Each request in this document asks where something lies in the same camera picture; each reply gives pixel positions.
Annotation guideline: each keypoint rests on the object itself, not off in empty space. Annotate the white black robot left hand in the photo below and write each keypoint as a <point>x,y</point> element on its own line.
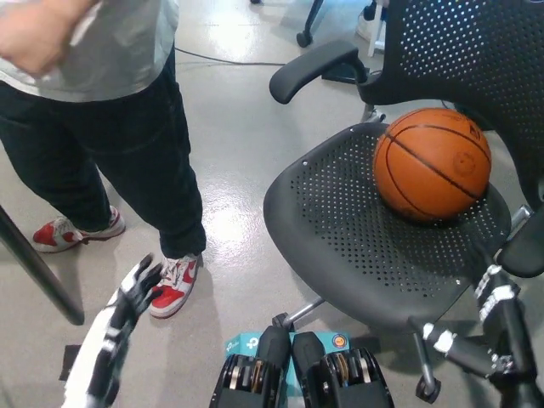
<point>102,340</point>

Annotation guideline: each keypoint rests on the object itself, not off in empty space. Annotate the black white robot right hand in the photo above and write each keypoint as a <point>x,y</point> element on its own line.
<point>510,331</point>

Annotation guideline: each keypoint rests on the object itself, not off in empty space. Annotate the person's bare left hand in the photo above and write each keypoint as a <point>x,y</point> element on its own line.
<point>30,47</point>

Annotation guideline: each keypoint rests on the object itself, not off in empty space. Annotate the orange Wilson NBA basketball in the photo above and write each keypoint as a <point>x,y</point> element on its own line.
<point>429,170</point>

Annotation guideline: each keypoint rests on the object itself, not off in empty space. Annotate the black curved chair armrest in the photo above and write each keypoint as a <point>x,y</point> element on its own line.
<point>525,251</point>
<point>310,64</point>

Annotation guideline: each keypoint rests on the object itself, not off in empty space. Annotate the person in grey shirt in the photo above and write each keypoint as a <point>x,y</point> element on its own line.
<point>127,127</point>

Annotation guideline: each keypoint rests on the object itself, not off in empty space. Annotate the black perforated chair seat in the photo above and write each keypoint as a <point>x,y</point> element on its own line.
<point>340,221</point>

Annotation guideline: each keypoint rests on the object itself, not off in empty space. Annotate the background black chair base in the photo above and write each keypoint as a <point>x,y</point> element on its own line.
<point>304,38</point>

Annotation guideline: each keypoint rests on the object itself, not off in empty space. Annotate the black perforated chair backrest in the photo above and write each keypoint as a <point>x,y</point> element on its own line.
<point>467,51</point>

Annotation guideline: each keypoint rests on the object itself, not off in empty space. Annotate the black floor tape patch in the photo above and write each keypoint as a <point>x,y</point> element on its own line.
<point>70,361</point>

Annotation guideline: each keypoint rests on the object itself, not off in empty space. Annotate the red white left sneaker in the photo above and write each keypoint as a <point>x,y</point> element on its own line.
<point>178,285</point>

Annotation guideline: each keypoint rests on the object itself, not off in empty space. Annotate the red white sneaker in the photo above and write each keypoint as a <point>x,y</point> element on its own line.
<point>178,285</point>
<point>64,234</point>

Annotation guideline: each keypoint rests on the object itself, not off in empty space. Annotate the black metal pole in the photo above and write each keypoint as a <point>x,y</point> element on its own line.
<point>34,268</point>

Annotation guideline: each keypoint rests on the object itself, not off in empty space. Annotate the red white right sneaker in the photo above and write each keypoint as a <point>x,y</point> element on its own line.
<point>64,234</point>

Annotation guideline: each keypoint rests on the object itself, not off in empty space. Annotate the teal TP-Link box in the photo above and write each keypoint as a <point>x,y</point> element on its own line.
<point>242,342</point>

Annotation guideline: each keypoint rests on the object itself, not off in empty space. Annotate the black flat floor box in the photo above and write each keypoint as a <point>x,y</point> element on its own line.
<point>340,74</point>

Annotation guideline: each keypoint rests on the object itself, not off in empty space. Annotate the white furniture frame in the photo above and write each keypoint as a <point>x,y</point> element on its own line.
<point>376,38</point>

